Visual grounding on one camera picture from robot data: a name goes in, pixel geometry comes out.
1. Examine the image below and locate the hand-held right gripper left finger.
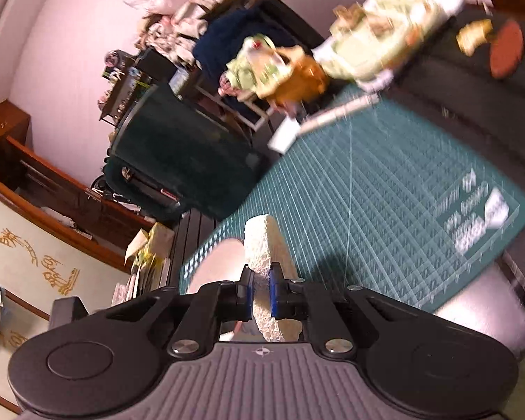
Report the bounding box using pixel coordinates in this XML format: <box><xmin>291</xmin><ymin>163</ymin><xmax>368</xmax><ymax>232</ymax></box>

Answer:
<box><xmin>100</xmin><ymin>265</ymin><xmax>252</xmax><ymax>359</ymax></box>

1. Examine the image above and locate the brown wooden shelf unit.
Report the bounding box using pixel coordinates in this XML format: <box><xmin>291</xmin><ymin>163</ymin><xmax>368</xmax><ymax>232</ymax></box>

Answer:
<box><xmin>0</xmin><ymin>100</ymin><xmax>158</xmax><ymax>272</ymax></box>

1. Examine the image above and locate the white pen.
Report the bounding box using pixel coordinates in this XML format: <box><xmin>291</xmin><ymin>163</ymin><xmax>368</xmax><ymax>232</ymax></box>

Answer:
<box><xmin>297</xmin><ymin>94</ymin><xmax>379</xmax><ymax>134</ymax></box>

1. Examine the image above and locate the brown leaf-shaped coaster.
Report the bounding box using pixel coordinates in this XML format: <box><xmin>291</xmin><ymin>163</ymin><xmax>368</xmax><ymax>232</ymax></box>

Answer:
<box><xmin>489</xmin><ymin>21</ymin><xmax>525</xmax><ymax>78</ymax></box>

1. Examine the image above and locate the dark green kettle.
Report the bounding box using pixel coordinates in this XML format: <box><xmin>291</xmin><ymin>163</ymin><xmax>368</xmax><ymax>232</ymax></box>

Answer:
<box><xmin>100</xmin><ymin>83</ymin><xmax>272</xmax><ymax>224</ymax></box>

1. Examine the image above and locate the navy blue cloth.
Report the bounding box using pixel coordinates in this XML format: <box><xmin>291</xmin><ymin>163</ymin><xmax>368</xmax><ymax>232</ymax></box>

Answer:
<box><xmin>192</xmin><ymin>9</ymin><xmax>320</xmax><ymax>79</ymax></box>

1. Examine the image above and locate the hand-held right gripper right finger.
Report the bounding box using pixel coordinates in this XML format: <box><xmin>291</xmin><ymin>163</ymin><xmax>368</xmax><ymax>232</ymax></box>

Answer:
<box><xmin>269</xmin><ymin>262</ymin><xmax>425</xmax><ymax>359</ymax></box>

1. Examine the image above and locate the orange cat teapot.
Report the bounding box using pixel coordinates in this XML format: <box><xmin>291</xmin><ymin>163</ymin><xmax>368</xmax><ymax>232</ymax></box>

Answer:
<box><xmin>225</xmin><ymin>35</ymin><xmax>331</xmax><ymax>108</ymax></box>

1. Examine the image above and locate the cluttered dark shelf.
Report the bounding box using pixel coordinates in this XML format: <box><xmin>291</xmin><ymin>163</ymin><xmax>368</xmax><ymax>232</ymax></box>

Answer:
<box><xmin>98</xmin><ymin>46</ymin><xmax>202</xmax><ymax>127</ymax></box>

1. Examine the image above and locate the white note paper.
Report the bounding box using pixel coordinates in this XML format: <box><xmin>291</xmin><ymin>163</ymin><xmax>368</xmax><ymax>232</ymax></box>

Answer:
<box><xmin>269</xmin><ymin>120</ymin><xmax>300</xmax><ymax>155</ymax></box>

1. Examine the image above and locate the white ceramic bowl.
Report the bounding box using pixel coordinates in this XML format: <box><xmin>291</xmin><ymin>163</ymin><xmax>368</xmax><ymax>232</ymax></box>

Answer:
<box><xmin>190</xmin><ymin>236</ymin><xmax>251</xmax><ymax>342</ymax></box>

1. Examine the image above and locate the yellow ginkgo leaf ornament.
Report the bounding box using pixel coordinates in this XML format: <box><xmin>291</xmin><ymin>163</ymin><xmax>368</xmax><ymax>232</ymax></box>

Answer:
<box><xmin>457</xmin><ymin>20</ymin><xmax>495</xmax><ymax>55</ymax></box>

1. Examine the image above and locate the white stool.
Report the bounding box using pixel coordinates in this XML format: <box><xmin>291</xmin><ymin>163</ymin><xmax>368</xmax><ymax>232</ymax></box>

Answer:
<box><xmin>197</xmin><ymin>74</ymin><xmax>276</xmax><ymax>132</ymax></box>

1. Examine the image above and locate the gold calligraphy wall scroll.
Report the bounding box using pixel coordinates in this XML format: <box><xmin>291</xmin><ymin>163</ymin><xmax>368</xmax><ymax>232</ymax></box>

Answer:
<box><xmin>0</xmin><ymin>188</ymin><xmax>132</xmax><ymax>412</ymax></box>

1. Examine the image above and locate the stack of books and papers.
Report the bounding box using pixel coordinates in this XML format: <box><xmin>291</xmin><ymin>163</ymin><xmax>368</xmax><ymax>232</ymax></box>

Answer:
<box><xmin>111</xmin><ymin>222</ymin><xmax>178</xmax><ymax>305</ymax></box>

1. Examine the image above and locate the stack of pale green lids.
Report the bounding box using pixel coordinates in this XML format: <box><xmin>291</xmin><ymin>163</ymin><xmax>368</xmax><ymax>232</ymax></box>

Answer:
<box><xmin>319</xmin><ymin>0</ymin><xmax>464</xmax><ymax>82</ymax></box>

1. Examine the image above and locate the green cutting mat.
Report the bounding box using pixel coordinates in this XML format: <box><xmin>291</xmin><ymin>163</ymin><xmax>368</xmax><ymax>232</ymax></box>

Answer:
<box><xmin>175</xmin><ymin>85</ymin><xmax>525</xmax><ymax>313</ymax></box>

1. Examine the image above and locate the pile of beige bags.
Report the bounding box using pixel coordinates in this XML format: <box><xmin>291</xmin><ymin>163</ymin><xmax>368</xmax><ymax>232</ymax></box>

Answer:
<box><xmin>127</xmin><ymin>0</ymin><xmax>263</xmax><ymax>53</ymax></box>

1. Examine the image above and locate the white loofah sponge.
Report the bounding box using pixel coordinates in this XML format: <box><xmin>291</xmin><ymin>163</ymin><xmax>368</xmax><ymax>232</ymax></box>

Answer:
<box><xmin>244</xmin><ymin>214</ymin><xmax>302</xmax><ymax>343</ymax></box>

